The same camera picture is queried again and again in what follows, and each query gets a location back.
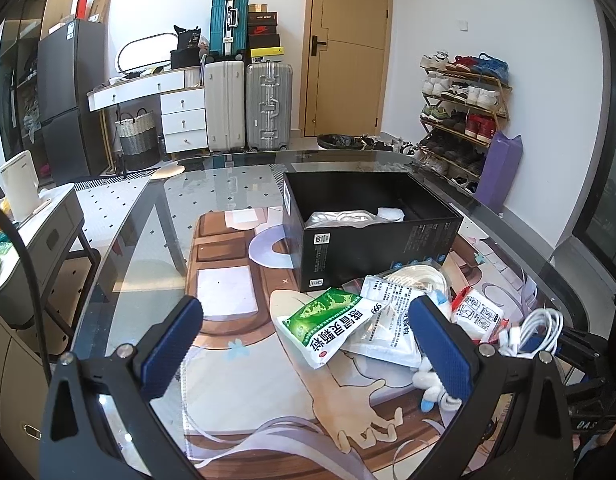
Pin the white vanity desk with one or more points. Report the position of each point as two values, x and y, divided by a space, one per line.
182 110

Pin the white blue plush toy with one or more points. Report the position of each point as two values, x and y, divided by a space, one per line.
428 377

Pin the printed desk mat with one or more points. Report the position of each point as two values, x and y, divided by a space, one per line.
268 380

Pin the black fridge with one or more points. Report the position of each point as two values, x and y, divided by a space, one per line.
70 100

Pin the white appliance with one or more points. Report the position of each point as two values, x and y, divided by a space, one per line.
20 185

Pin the black cardboard box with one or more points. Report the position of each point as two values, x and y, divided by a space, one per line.
368 255

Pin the grey side table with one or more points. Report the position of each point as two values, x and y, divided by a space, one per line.
47 230

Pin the crumpled clear plastic bag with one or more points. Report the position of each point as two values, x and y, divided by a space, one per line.
338 219

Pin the tan wooden door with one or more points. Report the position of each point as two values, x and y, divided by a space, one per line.
348 60

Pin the wooden shoe rack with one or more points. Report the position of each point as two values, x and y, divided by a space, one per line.
503 87

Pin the woven laundry basket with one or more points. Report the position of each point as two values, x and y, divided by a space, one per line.
136 142

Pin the black storage box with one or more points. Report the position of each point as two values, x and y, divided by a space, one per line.
185 58

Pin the black trash bin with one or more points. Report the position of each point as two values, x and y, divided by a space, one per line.
340 141

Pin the shoes on floor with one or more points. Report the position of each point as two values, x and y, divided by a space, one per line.
388 145

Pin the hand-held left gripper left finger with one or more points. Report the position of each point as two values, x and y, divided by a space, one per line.
170 345

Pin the rows of shoes on rack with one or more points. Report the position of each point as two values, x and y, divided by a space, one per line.
468 125

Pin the white printed packet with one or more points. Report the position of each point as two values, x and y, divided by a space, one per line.
383 332

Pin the white ribbed cylinder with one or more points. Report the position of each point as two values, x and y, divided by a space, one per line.
192 77

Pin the silver suitcase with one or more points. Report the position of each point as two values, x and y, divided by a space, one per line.
269 105

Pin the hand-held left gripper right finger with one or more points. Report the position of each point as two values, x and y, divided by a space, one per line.
440 346

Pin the black red shoe box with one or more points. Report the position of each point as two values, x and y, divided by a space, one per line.
264 29

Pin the person's right hand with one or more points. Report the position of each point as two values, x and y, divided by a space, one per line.
578 444

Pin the teal suitcase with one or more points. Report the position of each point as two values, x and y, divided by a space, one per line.
227 20

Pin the white low cabinet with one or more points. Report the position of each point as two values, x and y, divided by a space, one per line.
12 400

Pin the white suitcase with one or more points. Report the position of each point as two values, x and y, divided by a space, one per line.
225 105

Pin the flat cardboard box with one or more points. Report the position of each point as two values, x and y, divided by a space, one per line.
100 5

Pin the green medicine packet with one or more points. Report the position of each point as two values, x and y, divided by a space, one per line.
318 325

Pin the small white red packet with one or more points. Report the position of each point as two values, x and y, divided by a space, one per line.
475 312

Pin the dark glass cabinet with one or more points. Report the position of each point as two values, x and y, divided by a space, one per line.
17 60

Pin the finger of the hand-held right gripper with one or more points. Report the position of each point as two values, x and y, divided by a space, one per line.
585 344

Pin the oval mirror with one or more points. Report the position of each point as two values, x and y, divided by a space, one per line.
142 52

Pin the dark brown shoe box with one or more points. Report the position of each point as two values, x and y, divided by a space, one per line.
265 41

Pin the black paper bag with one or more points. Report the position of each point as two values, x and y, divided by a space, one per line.
187 37

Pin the purple bag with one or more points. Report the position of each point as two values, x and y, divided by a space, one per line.
500 170

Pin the person's dark clothing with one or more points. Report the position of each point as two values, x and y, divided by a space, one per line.
603 462

